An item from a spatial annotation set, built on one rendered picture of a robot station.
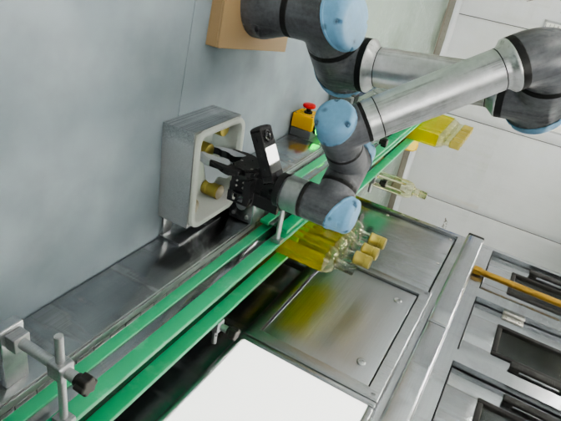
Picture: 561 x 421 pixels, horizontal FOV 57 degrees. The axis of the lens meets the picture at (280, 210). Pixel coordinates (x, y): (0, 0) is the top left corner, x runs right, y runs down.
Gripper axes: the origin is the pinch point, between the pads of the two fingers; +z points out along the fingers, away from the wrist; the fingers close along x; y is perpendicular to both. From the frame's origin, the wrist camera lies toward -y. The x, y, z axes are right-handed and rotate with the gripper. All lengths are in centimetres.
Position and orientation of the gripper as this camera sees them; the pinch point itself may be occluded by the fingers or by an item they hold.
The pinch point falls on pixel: (206, 149)
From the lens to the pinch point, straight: 113.8
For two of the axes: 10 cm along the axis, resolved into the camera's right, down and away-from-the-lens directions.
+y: -1.6, 8.6, 4.8
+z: -8.6, -3.6, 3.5
